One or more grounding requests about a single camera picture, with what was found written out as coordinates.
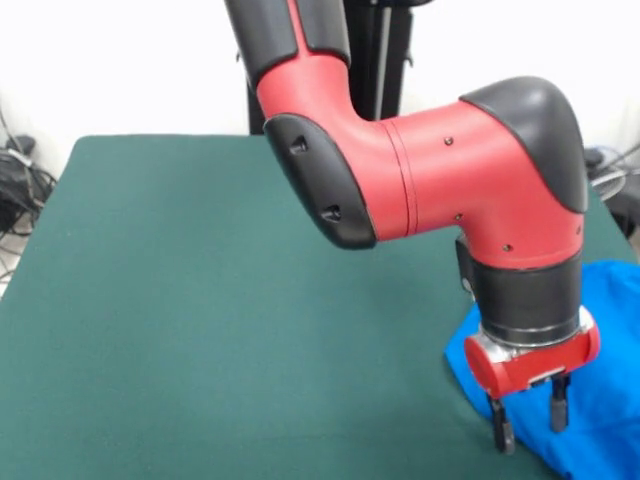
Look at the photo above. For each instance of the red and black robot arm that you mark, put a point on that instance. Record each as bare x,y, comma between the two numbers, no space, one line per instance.
450,175

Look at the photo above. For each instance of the dark green table cloth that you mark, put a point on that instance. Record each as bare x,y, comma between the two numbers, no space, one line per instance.
150,350

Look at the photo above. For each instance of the blue shirt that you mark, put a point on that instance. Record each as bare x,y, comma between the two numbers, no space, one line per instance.
610,400

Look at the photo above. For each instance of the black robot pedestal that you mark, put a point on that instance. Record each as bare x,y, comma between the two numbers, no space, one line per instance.
380,65

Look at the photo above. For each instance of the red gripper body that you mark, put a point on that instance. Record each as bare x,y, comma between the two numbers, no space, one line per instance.
530,367

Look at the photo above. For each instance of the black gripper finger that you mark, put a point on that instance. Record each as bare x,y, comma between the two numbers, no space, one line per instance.
559,405
502,425

